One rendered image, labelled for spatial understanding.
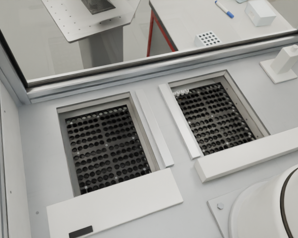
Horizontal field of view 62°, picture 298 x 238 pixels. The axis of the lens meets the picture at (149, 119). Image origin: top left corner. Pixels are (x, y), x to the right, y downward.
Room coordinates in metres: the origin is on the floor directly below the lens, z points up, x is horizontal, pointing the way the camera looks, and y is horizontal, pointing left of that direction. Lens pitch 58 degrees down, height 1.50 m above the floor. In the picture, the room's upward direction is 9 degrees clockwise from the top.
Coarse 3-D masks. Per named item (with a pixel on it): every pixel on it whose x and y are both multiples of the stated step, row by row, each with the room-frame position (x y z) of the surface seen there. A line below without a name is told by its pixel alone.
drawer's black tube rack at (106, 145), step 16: (96, 112) 0.37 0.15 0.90; (128, 112) 0.39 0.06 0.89; (80, 128) 0.31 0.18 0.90; (96, 128) 0.32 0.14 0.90; (112, 128) 0.34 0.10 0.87; (128, 128) 0.34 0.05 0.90; (80, 144) 0.27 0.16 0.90; (96, 144) 0.29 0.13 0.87; (112, 144) 0.28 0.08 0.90; (128, 144) 0.30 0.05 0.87; (80, 160) 0.22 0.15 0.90; (96, 160) 0.24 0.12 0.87; (112, 160) 0.24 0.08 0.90; (128, 160) 0.24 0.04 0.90; (144, 160) 0.26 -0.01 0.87; (80, 176) 0.19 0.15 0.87; (96, 176) 0.19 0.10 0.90; (112, 176) 0.21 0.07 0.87; (128, 176) 0.20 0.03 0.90; (80, 192) 0.15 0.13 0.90
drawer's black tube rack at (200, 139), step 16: (192, 96) 0.51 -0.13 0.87; (208, 96) 0.49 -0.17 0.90; (224, 96) 0.50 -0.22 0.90; (192, 112) 0.45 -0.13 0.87; (208, 112) 0.43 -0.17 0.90; (224, 112) 0.44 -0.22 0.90; (192, 128) 0.37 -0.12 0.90; (208, 128) 0.38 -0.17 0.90; (224, 128) 0.38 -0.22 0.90; (240, 128) 0.39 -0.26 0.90; (208, 144) 0.33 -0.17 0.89; (224, 144) 0.33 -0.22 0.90
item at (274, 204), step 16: (288, 176) 0.16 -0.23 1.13; (240, 192) 0.19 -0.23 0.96; (256, 192) 0.16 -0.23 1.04; (272, 192) 0.14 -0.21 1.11; (288, 192) 0.13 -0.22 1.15; (224, 208) 0.15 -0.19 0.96; (240, 208) 0.14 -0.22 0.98; (256, 208) 0.13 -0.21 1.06; (272, 208) 0.11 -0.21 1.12; (288, 208) 0.11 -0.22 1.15; (224, 224) 0.11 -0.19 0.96; (240, 224) 0.11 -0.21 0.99; (256, 224) 0.10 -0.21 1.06; (272, 224) 0.09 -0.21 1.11; (288, 224) 0.09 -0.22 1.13
